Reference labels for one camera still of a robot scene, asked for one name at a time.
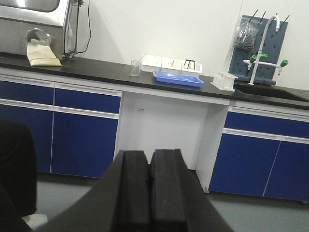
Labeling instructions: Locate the person in black clothing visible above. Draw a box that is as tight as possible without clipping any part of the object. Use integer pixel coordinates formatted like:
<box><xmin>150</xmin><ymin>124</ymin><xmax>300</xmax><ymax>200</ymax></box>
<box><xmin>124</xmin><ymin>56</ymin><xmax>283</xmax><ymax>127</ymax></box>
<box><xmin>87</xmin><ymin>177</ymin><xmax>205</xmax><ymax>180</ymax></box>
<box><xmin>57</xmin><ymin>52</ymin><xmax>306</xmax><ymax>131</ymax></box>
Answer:
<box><xmin>0</xmin><ymin>120</ymin><xmax>48</xmax><ymax>232</ymax></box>

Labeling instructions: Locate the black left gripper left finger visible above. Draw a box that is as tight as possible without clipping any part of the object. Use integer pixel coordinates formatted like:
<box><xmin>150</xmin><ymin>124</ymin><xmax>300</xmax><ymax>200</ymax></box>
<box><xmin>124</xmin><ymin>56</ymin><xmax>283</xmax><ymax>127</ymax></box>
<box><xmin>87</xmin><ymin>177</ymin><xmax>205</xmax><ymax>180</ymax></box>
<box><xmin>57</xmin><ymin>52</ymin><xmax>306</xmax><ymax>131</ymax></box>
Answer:
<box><xmin>45</xmin><ymin>150</ymin><xmax>150</xmax><ymax>232</ymax></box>

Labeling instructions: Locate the clear bag of black pegs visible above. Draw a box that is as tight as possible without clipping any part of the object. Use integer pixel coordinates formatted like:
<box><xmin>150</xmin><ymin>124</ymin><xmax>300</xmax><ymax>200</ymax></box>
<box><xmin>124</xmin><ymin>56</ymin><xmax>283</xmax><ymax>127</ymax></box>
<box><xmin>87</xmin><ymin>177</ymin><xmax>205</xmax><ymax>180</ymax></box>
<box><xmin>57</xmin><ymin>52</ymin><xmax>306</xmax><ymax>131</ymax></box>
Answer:
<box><xmin>234</xmin><ymin>20</ymin><xmax>259</xmax><ymax>50</ymax></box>

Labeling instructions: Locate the white storage bin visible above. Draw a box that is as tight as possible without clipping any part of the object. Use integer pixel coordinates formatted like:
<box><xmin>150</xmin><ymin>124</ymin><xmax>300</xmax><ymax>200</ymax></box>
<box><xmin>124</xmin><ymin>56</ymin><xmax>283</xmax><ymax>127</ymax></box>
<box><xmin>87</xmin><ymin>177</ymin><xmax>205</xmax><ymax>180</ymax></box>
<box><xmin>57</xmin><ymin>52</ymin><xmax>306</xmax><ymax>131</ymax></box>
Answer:
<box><xmin>141</xmin><ymin>54</ymin><xmax>162</xmax><ymax>72</ymax></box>
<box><xmin>180</xmin><ymin>59</ymin><xmax>202</xmax><ymax>77</ymax></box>
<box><xmin>161</xmin><ymin>58</ymin><xmax>183</xmax><ymax>73</ymax></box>

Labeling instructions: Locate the white lab faucet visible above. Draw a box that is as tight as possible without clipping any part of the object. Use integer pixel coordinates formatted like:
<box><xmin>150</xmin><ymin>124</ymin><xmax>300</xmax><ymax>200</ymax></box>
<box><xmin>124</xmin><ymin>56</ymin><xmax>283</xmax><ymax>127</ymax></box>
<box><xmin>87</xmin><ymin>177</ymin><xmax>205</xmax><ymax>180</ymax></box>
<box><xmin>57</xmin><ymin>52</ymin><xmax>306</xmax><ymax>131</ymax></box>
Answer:
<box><xmin>243</xmin><ymin>15</ymin><xmax>289</xmax><ymax>86</ymax></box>

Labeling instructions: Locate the black cable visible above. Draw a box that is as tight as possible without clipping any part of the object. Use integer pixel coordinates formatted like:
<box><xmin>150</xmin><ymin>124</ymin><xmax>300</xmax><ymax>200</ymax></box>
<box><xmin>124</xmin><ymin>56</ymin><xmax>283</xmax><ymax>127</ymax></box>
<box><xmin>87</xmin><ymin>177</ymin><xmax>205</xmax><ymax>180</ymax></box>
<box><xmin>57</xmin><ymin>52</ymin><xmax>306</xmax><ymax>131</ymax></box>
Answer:
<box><xmin>63</xmin><ymin>0</ymin><xmax>91</xmax><ymax>56</ymax></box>

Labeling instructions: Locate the white test tube rack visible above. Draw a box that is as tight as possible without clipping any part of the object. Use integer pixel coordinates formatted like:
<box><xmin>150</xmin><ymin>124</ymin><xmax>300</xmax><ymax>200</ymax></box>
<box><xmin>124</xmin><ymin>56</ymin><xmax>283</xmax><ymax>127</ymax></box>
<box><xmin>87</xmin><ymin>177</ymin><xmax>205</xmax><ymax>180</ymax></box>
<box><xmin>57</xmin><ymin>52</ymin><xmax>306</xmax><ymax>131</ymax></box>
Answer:
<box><xmin>211</xmin><ymin>72</ymin><xmax>238</xmax><ymax>92</ymax></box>

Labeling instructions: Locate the black wire tripod stand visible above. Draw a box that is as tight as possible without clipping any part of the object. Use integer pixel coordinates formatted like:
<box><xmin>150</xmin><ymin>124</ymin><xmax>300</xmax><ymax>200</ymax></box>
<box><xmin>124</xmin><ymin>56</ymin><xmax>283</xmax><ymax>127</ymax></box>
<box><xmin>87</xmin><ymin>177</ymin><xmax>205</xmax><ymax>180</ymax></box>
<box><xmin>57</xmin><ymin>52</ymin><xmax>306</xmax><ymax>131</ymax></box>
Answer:
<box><xmin>183</xmin><ymin>59</ymin><xmax>195</xmax><ymax>70</ymax></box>

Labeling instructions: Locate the white right storage bin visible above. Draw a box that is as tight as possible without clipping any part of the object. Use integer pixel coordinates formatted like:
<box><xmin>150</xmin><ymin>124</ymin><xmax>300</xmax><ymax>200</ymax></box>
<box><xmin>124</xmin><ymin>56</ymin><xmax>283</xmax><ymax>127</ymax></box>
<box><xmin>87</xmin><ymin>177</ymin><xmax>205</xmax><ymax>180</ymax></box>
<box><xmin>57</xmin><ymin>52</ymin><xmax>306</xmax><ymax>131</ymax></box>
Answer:
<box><xmin>180</xmin><ymin>59</ymin><xmax>202</xmax><ymax>77</ymax></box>

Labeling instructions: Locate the blue plastic tray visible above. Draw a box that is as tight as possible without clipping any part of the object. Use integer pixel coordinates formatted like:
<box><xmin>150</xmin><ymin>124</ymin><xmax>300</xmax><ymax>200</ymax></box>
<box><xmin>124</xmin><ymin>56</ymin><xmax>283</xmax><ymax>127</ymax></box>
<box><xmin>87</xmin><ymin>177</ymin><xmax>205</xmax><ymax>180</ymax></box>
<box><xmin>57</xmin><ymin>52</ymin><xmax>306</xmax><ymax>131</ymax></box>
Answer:
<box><xmin>153</xmin><ymin>71</ymin><xmax>204</xmax><ymax>87</ymax></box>

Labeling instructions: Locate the white left storage bin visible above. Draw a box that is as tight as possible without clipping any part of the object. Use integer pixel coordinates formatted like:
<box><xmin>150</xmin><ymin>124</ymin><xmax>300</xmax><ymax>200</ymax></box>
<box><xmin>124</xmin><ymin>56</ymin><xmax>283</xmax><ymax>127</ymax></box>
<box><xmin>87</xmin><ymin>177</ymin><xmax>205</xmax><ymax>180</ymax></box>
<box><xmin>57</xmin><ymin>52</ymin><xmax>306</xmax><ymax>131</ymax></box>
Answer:
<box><xmin>141</xmin><ymin>54</ymin><xmax>162</xmax><ymax>72</ymax></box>

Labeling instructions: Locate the blue white lab cabinet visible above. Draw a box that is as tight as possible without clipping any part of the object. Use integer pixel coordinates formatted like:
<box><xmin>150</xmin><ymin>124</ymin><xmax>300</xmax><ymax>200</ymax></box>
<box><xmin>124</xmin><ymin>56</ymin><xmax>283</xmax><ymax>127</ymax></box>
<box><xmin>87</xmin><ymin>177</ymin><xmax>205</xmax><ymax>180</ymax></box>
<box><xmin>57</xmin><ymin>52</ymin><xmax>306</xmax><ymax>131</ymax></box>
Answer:
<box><xmin>0</xmin><ymin>68</ymin><xmax>309</xmax><ymax>203</ymax></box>

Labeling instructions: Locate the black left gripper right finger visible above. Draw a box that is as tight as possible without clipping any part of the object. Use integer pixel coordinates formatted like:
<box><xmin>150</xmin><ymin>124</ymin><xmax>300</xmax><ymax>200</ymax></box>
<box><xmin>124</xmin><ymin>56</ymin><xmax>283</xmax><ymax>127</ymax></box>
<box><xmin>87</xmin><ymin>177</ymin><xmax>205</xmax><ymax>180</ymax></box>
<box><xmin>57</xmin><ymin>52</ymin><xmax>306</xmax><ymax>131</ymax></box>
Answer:
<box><xmin>150</xmin><ymin>149</ymin><xmax>232</xmax><ymax>232</ymax></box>

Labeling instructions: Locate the cream cloth bag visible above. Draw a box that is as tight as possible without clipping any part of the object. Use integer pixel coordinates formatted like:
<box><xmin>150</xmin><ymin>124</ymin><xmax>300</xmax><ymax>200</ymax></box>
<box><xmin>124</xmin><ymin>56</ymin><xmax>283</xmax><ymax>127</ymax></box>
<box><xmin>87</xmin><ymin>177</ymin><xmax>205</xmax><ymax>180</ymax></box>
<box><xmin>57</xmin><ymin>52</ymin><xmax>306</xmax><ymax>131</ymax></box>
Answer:
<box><xmin>27</xmin><ymin>39</ymin><xmax>62</xmax><ymax>67</ymax></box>

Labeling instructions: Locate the clear glass conical flask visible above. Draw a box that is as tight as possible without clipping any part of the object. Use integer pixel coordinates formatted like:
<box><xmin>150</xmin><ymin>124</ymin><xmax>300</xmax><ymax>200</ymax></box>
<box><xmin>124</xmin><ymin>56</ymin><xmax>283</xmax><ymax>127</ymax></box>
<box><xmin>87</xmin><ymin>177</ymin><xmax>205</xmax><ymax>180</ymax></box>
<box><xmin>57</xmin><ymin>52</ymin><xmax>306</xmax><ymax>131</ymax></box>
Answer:
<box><xmin>130</xmin><ymin>60</ymin><xmax>141</xmax><ymax>77</ymax></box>

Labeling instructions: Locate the white middle storage bin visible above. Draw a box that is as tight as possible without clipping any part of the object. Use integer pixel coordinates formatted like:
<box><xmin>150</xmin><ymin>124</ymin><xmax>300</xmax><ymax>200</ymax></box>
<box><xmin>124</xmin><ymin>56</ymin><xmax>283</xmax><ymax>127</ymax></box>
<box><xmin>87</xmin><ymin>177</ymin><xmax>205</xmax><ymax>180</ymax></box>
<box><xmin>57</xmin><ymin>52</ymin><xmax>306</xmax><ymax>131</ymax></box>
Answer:
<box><xmin>161</xmin><ymin>58</ymin><xmax>183</xmax><ymax>73</ymax></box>

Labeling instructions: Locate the stainless steel cabinet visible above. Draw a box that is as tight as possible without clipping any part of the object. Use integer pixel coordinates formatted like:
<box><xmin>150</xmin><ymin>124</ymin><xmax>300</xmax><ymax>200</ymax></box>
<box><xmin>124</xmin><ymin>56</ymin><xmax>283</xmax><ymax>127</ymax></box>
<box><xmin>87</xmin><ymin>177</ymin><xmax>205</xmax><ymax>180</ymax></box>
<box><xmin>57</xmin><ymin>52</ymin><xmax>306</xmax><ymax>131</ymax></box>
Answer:
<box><xmin>0</xmin><ymin>0</ymin><xmax>79</xmax><ymax>60</ymax></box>

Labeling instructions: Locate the round glass flask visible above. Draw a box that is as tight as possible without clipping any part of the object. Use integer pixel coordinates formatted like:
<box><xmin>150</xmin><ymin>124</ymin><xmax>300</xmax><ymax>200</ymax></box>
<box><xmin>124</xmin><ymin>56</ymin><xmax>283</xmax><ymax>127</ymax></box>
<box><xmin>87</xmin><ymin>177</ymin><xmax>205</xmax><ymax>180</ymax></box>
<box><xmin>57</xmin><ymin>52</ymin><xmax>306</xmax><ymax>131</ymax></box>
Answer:
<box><xmin>25</xmin><ymin>28</ymin><xmax>52</xmax><ymax>46</ymax></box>

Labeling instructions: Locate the black sink basin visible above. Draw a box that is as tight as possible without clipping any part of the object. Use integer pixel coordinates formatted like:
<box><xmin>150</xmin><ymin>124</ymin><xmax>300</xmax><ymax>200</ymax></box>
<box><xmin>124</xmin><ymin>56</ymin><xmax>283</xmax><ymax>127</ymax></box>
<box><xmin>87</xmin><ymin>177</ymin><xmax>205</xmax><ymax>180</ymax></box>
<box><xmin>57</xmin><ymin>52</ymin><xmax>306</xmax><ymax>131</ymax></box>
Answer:
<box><xmin>233</xmin><ymin>84</ymin><xmax>309</xmax><ymax>102</ymax></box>

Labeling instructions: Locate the grey pegboard drying rack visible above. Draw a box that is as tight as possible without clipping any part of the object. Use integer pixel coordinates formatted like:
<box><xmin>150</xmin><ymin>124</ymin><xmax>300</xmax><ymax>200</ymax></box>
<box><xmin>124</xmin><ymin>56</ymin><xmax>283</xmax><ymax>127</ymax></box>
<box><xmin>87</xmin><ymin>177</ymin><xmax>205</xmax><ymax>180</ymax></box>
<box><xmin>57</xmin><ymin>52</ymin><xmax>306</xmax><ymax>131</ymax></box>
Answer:
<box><xmin>228</xmin><ymin>15</ymin><xmax>288</xmax><ymax>86</ymax></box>

